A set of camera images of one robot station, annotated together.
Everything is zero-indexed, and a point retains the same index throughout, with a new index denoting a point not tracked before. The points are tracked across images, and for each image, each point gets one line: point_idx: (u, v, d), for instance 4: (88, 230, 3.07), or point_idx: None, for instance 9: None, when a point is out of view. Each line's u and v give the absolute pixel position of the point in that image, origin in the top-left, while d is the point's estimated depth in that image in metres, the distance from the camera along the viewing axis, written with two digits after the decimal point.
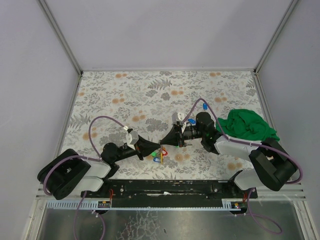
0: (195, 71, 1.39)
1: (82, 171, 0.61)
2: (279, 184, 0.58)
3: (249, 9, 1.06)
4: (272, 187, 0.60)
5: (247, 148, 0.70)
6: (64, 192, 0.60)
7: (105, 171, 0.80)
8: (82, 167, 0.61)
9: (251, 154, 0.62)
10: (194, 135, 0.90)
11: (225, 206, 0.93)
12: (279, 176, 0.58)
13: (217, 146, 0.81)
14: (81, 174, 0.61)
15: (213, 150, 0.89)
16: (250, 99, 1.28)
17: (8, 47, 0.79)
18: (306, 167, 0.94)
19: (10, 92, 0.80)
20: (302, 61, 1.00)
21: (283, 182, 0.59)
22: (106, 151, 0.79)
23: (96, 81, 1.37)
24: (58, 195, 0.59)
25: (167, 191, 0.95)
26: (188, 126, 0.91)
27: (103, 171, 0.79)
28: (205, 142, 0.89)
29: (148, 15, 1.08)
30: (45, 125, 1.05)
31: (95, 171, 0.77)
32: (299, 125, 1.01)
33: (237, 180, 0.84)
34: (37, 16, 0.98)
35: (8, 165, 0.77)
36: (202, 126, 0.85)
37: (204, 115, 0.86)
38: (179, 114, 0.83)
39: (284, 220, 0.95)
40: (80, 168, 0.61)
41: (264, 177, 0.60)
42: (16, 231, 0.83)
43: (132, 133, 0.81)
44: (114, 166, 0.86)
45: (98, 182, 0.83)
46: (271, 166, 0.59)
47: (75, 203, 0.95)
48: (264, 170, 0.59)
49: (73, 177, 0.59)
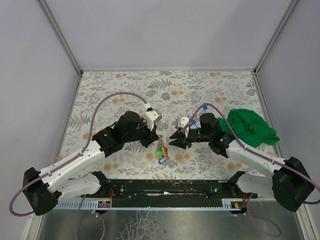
0: (195, 71, 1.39)
1: (43, 197, 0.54)
2: (297, 205, 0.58)
3: (249, 10, 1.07)
4: (288, 206, 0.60)
5: (269, 166, 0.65)
6: (42, 210, 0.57)
7: (92, 159, 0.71)
8: (42, 192, 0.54)
9: (275, 175, 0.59)
10: (200, 138, 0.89)
11: (225, 206, 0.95)
12: (298, 198, 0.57)
13: (229, 152, 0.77)
14: (46, 198, 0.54)
15: (222, 152, 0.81)
16: (250, 99, 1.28)
17: (8, 47, 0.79)
18: (306, 167, 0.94)
19: (10, 92, 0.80)
20: (302, 61, 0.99)
21: (299, 203, 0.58)
22: (124, 121, 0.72)
23: (96, 81, 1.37)
24: (38, 214, 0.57)
25: (167, 191, 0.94)
26: (194, 129, 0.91)
27: (96, 157, 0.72)
28: (212, 144, 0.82)
29: (149, 15, 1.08)
30: (45, 126, 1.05)
31: (79, 167, 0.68)
32: (300, 125, 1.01)
33: (240, 183, 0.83)
34: (38, 15, 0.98)
35: (8, 165, 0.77)
36: (206, 126, 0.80)
37: (207, 115, 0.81)
38: (182, 119, 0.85)
39: (284, 221, 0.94)
40: (39, 193, 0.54)
41: (283, 196, 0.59)
42: (16, 231, 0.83)
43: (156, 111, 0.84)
44: (116, 141, 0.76)
45: (94, 185, 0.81)
46: (293, 188, 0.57)
47: (75, 203, 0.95)
48: (286, 192, 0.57)
49: (38, 204, 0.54)
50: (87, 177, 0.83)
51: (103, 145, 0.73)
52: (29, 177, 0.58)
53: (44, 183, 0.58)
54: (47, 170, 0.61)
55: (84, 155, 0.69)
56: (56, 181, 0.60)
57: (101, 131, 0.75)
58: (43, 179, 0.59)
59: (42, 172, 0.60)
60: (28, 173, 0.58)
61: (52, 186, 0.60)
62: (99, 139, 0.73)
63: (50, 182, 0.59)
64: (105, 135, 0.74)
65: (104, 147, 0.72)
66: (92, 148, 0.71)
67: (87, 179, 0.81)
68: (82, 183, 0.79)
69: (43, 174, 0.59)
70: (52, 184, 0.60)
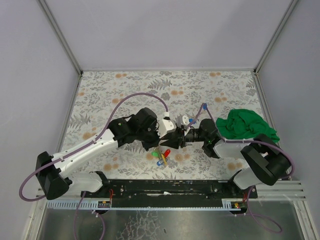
0: (195, 71, 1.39)
1: (54, 182, 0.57)
2: (274, 177, 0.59)
3: (248, 10, 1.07)
4: (267, 181, 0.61)
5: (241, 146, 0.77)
6: (54, 195, 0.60)
7: (105, 147, 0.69)
8: (53, 177, 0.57)
9: (243, 149, 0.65)
10: (196, 138, 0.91)
11: (225, 206, 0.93)
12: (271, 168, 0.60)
13: (216, 149, 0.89)
14: (57, 183, 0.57)
15: (213, 154, 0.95)
16: (250, 99, 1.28)
17: (8, 47, 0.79)
18: (306, 167, 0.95)
19: (10, 92, 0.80)
20: (302, 61, 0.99)
21: (276, 174, 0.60)
22: (143, 113, 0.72)
23: (96, 81, 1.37)
24: (49, 198, 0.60)
25: (167, 191, 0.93)
26: (190, 129, 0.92)
27: (109, 146, 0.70)
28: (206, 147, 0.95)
29: (149, 15, 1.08)
30: (45, 125, 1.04)
31: (92, 154, 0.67)
32: (299, 125, 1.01)
33: (236, 179, 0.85)
34: (38, 15, 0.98)
35: (8, 165, 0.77)
36: (205, 132, 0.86)
37: (208, 123, 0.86)
38: (183, 117, 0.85)
39: (284, 220, 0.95)
40: (50, 178, 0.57)
41: (257, 170, 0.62)
42: (16, 231, 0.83)
43: (172, 121, 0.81)
44: (127, 131, 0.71)
45: (97, 183, 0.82)
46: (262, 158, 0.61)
47: (73, 203, 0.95)
48: (257, 164, 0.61)
49: (49, 188, 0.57)
50: (91, 174, 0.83)
51: (116, 134, 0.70)
52: (42, 160, 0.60)
53: (57, 168, 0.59)
54: (59, 155, 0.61)
55: (98, 143, 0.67)
56: (68, 167, 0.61)
57: (116, 120, 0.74)
58: (55, 164, 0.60)
59: (54, 157, 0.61)
60: (41, 156, 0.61)
61: (64, 171, 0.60)
62: (113, 128, 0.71)
63: (62, 168, 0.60)
64: (119, 124, 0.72)
65: (118, 136, 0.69)
66: (106, 137, 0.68)
67: (92, 175, 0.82)
68: (88, 178, 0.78)
69: (56, 159, 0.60)
70: (64, 170, 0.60)
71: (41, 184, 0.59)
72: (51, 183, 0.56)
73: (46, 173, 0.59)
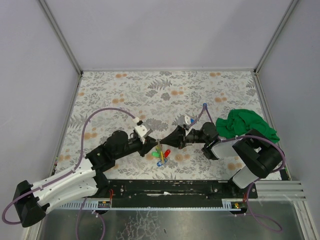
0: (195, 71, 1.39)
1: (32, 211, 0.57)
2: (266, 170, 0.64)
3: (249, 10, 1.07)
4: (260, 174, 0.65)
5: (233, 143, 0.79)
6: (31, 222, 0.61)
7: (85, 176, 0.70)
8: (30, 206, 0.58)
9: (235, 145, 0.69)
10: (196, 139, 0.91)
11: (225, 206, 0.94)
12: (264, 161, 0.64)
13: (213, 150, 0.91)
14: (34, 212, 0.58)
15: (212, 156, 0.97)
16: (250, 99, 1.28)
17: (8, 46, 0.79)
18: (307, 167, 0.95)
19: (10, 91, 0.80)
20: (302, 60, 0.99)
21: (269, 167, 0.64)
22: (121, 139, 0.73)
23: (96, 81, 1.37)
24: (25, 225, 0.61)
25: (167, 191, 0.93)
26: (192, 130, 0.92)
27: (88, 175, 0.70)
28: (205, 149, 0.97)
29: (149, 15, 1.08)
30: (45, 126, 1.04)
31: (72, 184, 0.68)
32: (299, 125, 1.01)
33: (234, 178, 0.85)
34: (38, 15, 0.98)
35: (8, 164, 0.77)
36: (206, 136, 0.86)
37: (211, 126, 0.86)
38: (185, 117, 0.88)
39: (284, 221, 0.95)
40: (28, 207, 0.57)
41: (251, 164, 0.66)
42: (16, 231, 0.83)
43: (145, 125, 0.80)
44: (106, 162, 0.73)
45: (91, 188, 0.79)
46: (254, 152, 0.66)
47: (76, 203, 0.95)
48: (249, 157, 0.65)
49: (26, 217, 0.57)
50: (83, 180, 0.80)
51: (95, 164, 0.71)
52: (22, 189, 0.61)
53: (35, 197, 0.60)
54: (39, 184, 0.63)
55: (76, 172, 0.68)
56: (46, 195, 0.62)
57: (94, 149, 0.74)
58: (34, 193, 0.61)
59: (34, 186, 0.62)
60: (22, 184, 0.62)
61: (42, 200, 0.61)
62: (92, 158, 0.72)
63: (40, 197, 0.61)
64: (98, 154, 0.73)
65: (96, 166, 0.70)
66: (85, 166, 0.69)
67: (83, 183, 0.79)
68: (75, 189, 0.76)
69: (35, 188, 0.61)
70: (42, 199, 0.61)
71: (19, 212, 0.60)
72: (28, 212, 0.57)
73: (24, 202, 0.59)
